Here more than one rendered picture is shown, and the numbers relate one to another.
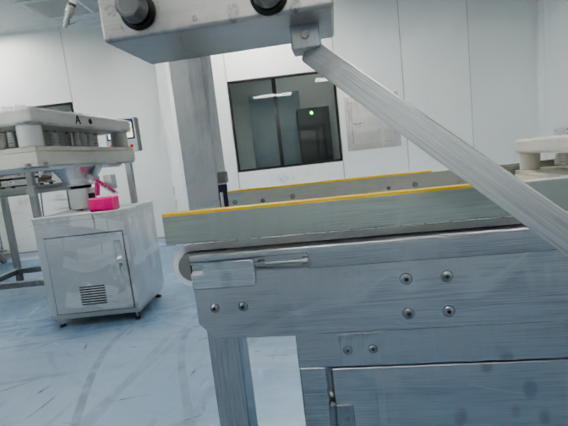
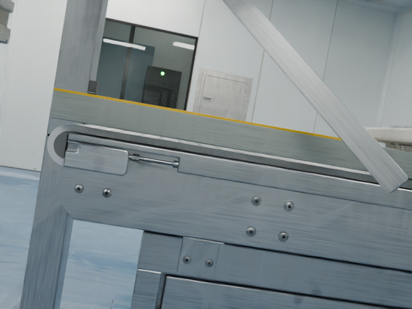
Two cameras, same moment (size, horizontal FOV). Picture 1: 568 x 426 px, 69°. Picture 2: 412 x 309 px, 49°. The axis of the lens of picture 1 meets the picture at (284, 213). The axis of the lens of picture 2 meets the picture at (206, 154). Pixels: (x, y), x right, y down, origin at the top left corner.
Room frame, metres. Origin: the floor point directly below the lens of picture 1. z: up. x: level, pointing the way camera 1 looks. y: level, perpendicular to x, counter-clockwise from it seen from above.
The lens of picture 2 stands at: (-0.10, 0.07, 0.91)
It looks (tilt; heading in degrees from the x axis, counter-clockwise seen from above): 3 degrees down; 347
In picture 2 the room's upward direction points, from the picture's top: 10 degrees clockwise
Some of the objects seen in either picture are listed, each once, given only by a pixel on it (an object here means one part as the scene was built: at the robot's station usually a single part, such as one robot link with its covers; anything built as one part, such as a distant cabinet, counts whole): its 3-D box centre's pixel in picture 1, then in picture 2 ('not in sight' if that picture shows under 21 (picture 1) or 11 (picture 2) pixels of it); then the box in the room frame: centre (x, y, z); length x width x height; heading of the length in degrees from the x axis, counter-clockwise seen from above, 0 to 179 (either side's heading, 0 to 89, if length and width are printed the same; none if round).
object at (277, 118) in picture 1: (285, 122); (134, 73); (5.48, -0.15, 1.43); 1.38 x 0.01 x 1.16; 89
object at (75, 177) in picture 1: (89, 182); not in sight; (3.01, 1.37, 0.95); 0.49 x 0.36 x 0.37; 89
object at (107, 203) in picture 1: (104, 203); not in sight; (2.76, 1.18, 0.80); 0.16 x 0.12 x 0.09; 89
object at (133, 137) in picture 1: (126, 161); not in sight; (3.09, 1.11, 1.07); 0.23 x 0.10 x 0.62; 89
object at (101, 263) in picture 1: (105, 260); not in sight; (2.96, 1.32, 0.38); 0.63 x 0.57 x 0.76; 89
